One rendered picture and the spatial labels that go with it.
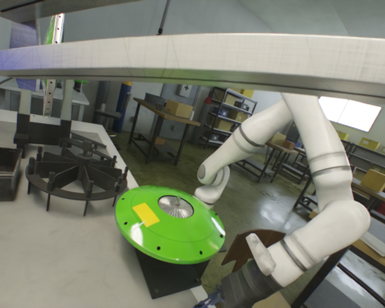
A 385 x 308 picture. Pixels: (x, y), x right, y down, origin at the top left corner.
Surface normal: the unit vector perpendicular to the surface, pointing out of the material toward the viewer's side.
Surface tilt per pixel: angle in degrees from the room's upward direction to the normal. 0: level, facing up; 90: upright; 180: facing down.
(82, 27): 90
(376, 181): 90
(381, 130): 90
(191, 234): 17
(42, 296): 0
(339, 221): 84
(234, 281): 60
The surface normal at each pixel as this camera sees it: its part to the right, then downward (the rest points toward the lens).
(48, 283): 0.31, -0.89
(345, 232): -0.57, 0.08
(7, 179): 0.50, 0.50
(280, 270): -0.39, -0.11
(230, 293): -0.70, -0.66
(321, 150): -0.70, -0.17
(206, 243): 0.54, -0.64
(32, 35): -0.37, 0.20
